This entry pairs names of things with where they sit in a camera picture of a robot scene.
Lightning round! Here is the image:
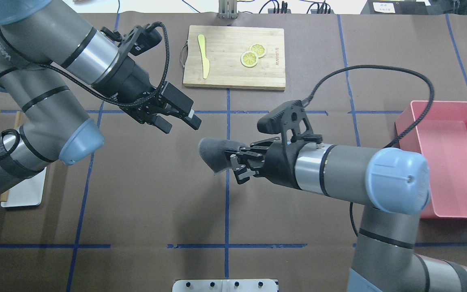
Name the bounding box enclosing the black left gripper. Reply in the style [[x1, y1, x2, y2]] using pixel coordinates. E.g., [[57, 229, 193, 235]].
[[91, 59, 201, 134]]

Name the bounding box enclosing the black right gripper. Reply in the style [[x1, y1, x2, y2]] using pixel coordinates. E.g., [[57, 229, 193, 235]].
[[223, 140, 304, 187]]

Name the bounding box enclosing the grey wiping cloth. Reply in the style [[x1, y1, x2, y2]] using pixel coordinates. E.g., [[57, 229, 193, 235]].
[[198, 138, 247, 175]]

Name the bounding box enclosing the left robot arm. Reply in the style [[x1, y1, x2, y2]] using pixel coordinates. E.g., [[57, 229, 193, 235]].
[[0, 0, 201, 194]]

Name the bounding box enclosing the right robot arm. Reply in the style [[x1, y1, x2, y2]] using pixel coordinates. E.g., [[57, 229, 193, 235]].
[[219, 138, 467, 292]]

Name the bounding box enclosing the yellow plastic knife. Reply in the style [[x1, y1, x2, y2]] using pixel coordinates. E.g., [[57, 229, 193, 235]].
[[197, 34, 210, 79]]

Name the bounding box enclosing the bamboo cutting board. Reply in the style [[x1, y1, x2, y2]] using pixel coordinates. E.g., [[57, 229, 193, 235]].
[[183, 25, 287, 91]]

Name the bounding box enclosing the lemon slice lower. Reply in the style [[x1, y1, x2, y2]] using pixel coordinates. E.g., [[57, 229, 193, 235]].
[[240, 51, 259, 68]]

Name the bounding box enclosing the lemon slice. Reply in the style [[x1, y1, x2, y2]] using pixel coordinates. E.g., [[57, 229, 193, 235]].
[[240, 51, 259, 68], [249, 44, 268, 58]]

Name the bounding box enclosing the lemon slice upper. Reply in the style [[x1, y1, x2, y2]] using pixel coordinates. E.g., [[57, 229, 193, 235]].
[[249, 44, 268, 58]]

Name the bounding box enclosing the wooden rack rod inner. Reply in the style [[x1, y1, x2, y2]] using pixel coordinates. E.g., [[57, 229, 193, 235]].
[[0, 111, 24, 202]]

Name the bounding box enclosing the white rectangular tray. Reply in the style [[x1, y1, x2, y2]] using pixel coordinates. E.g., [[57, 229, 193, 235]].
[[0, 168, 47, 208]]

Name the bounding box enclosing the pink plastic bin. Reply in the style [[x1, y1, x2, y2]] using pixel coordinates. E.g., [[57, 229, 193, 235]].
[[400, 101, 467, 219]]

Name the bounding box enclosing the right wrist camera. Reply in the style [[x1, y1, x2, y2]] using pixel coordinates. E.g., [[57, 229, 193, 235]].
[[257, 100, 323, 144]]

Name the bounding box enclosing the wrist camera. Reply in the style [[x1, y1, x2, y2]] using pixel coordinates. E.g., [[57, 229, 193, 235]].
[[100, 22, 163, 56], [257, 100, 323, 144]]

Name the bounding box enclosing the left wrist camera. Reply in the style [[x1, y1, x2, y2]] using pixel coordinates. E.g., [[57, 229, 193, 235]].
[[100, 22, 163, 56]]

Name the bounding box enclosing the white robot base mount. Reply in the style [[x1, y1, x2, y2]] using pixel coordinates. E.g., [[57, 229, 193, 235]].
[[172, 279, 279, 292]]

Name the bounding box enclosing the left black braided cable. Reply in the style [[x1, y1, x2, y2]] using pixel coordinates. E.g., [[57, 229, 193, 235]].
[[0, 21, 171, 163]]

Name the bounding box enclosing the black braided cable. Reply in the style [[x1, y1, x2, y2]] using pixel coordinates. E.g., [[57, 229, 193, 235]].
[[0, 21, 171, 163], [302, 65, 435, 238]]

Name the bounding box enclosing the right black braided cable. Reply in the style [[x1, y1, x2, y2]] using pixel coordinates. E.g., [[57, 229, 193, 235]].
[[302, 65, 435, 238]]

